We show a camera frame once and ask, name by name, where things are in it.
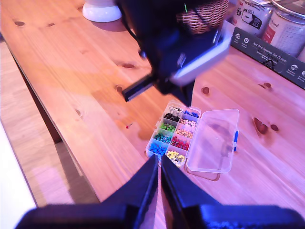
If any white round dome base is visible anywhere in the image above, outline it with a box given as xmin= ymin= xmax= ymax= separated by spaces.
xmin=82 ymin=0 xmax=122 ymax=22

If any wicker basket with handle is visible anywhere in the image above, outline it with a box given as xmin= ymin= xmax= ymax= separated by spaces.
xmin=176 ymin=0 xmax=229 ymax=34

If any clear plastic pin organizer box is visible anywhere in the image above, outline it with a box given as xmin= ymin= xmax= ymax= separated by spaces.
xmin=145 ymin=100 xmax=240 ymax=174

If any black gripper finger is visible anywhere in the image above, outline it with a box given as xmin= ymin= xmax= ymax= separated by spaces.
xmin=162 ymin=155 xmax=221 ymax=229
xmin=102 ymin=155 xmax=159 ymax=229
xmin=158 ymin=83 xmax=189 ymax=107
xmin=184 ymin=80 xmax=195 ymax=107

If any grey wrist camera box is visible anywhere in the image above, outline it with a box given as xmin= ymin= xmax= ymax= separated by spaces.
xmin=164 ymin=20 xmax=234 ymax=86

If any green and white cardboard tray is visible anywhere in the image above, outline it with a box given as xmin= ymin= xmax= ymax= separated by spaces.
xmin=223 ymin=20 xmax=305 ymax=90

